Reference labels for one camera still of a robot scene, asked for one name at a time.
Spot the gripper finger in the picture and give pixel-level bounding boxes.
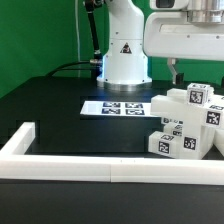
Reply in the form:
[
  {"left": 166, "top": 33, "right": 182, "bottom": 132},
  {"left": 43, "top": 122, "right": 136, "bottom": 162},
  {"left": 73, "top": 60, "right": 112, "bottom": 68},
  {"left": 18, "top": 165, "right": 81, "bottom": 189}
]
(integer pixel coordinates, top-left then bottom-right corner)
[{"left": 167, "top": 58, "right": 184, "bottom": 85}]

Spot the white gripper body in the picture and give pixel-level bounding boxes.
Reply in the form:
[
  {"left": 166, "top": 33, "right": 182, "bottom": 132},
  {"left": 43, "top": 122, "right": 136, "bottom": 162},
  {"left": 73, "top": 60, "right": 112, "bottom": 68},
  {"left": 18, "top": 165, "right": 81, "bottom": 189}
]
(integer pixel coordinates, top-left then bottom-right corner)
[{"left": 143, "top": 12, "right": 224, "bottom": 61}]

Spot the white tagged cube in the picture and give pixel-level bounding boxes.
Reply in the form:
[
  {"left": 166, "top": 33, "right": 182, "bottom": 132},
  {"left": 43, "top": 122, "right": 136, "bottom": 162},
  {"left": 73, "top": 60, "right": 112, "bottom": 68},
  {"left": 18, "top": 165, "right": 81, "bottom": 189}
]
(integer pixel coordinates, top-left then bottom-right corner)
[{"left": 187, "top": 83, "right": 214, "bottom": 106}]

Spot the white chair back part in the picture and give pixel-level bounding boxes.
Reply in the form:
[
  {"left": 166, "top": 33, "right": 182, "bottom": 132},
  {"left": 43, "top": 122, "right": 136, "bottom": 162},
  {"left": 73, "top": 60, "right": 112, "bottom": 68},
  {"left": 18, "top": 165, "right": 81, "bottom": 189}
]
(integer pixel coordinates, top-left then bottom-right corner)
[{"left": 151, "top": 88, "right": 224, "bottom": 129}]

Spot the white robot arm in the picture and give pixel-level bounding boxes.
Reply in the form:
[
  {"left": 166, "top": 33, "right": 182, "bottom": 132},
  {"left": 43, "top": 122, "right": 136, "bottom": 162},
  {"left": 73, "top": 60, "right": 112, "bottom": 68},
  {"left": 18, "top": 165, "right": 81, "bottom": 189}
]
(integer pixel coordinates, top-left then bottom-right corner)
[{"left": 97, "top": 0, "right": 224, "bottom": 91}]

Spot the white marker sheet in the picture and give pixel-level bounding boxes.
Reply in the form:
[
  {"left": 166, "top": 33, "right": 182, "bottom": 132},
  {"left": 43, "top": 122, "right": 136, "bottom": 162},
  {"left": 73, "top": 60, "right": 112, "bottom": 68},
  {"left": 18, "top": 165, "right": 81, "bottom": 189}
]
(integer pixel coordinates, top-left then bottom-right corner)
[{"left": 81, "top": 101, "right": 152, "bottom": 117}]

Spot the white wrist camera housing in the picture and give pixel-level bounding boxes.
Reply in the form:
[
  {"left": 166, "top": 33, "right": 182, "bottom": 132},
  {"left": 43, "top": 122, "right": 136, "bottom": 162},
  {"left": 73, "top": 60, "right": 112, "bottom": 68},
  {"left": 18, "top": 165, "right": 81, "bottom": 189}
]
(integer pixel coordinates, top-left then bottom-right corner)
[{"left": 149, "top": 0, "right": 189, "bottom": 10}]

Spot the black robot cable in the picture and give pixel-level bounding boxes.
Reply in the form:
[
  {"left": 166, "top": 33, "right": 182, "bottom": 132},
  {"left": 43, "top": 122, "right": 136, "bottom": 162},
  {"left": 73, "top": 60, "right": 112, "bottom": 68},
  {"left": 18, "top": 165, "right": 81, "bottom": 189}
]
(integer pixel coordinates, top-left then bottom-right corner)
[{"left": 46, "top": 0, "right": 105, "bottom": 78}]

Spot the white U-shaped obstacle frame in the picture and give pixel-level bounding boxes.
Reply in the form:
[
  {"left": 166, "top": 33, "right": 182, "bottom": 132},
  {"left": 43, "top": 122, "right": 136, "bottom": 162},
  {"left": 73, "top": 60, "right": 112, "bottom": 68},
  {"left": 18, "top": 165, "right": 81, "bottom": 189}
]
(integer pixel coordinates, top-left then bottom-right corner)
[{"left": 0, "top": 122, "right": 224, "bottom": 185}]

